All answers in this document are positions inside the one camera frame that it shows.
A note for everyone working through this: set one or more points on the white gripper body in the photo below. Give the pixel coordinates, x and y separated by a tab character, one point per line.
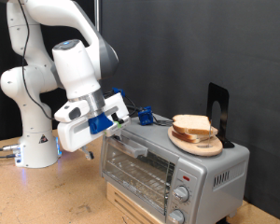
71	133

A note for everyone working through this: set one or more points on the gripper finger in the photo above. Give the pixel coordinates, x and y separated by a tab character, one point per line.
88	154

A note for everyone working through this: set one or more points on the spatula with blue grip block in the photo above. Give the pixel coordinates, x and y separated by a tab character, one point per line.
145	116

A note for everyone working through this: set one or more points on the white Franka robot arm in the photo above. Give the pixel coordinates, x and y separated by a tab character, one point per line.
74	68

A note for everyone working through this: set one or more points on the silver oven knob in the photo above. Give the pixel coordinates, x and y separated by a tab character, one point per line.
176	216
181	193

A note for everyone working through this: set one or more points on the silver toaster oven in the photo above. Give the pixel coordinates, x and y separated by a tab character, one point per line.
208	199

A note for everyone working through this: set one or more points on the round wooden board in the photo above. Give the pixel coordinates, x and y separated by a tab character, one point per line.
205	151

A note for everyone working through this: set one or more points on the vertical metal pole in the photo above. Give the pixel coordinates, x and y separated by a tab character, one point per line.
97	15

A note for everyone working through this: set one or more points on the black metal bookend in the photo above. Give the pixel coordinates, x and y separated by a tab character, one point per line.
222	96

